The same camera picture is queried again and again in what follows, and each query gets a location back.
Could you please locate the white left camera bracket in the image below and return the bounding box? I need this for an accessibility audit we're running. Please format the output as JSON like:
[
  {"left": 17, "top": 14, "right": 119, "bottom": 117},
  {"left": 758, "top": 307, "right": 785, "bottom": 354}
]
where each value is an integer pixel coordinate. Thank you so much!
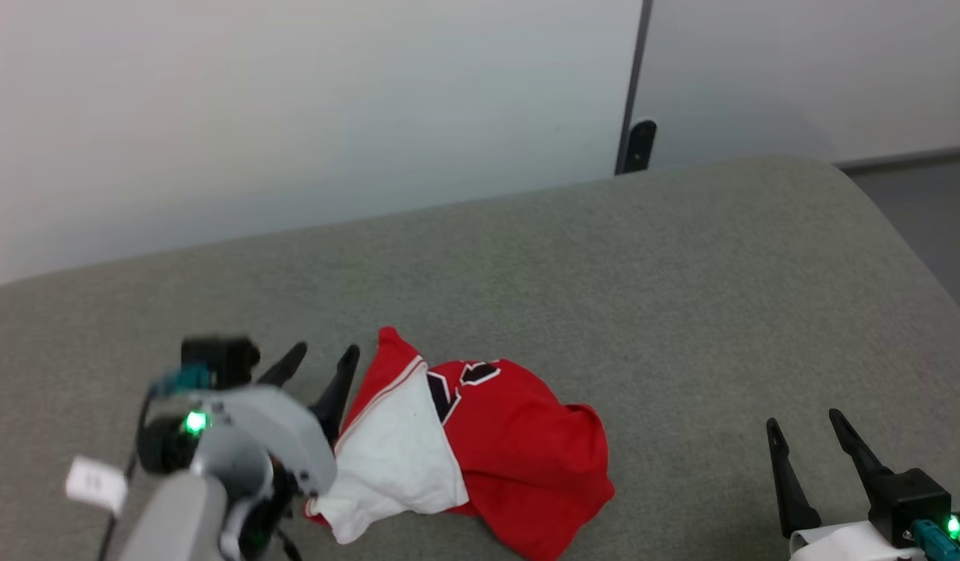
[{"left": 203, "top": 386, "right": 339, "bottom": 497}]

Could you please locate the white cable label tag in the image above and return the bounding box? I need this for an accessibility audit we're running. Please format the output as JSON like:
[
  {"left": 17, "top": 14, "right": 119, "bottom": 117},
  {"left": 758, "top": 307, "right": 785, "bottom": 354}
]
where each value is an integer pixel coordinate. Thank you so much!
[{"left": 65, "top": 456, "right": 129, "bottom": 513}]

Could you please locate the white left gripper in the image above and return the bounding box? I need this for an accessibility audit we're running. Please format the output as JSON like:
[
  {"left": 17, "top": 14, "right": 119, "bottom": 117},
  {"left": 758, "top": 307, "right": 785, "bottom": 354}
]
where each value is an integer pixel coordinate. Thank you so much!
[{"left": 137, "top": 341, "right": 361, "bottom": 558}]

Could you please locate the red and white basketball jersey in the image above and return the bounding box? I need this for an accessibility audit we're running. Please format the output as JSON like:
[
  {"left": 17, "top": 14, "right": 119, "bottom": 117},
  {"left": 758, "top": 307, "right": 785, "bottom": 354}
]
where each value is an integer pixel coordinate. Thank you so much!
[{"left": 305, "top": 326, "right": 616, "bottom": 561}]

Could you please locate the black partition post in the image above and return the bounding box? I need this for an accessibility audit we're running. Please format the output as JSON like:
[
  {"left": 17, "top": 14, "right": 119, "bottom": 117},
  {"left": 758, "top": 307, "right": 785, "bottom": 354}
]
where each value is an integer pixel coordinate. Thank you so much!
[{"left": 614, "top": 0, "right": 658, "bottom": 176}]

